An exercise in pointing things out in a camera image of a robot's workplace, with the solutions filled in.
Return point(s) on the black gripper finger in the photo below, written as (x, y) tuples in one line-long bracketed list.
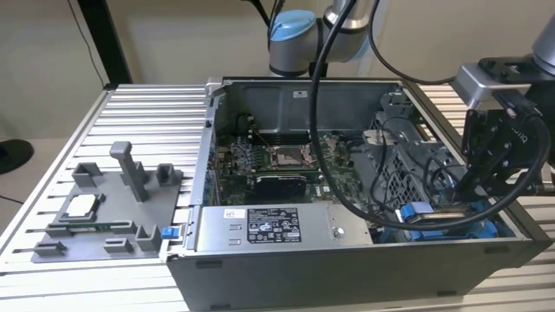
[(511, 183), (472, 185)]

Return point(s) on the hard disk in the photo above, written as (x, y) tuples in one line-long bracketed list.
[(438, 216)]

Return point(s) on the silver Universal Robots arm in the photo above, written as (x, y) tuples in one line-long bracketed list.
[(295, 52)]

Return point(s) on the grey metal disk bay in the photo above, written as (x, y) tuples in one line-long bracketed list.
[(407, 152)]

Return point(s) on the green motherboard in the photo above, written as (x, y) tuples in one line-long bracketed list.
[(333, 169)]

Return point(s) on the silver power supply unit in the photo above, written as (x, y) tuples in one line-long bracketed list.
[(312, 227)]

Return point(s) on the CPU socket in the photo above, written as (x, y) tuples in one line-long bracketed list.
[(288, 156)]

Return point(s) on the black graphics card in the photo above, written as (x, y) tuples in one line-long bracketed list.
[(279, 188)]

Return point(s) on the open black PC case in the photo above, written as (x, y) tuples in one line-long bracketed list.
[(303, 279)]

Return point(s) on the blue case latch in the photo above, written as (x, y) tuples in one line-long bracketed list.
[(168, 232)]

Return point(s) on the grey parts rack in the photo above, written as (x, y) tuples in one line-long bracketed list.
[(112, 201)]

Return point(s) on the silver CPU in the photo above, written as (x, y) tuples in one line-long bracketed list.
[(80, 206)]

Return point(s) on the black round stand base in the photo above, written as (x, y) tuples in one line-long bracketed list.
[(15, 156)]

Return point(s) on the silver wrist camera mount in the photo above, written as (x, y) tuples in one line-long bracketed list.
[(476, 84)]

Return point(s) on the black metal post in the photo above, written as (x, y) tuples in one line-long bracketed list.
[(105, 42)]

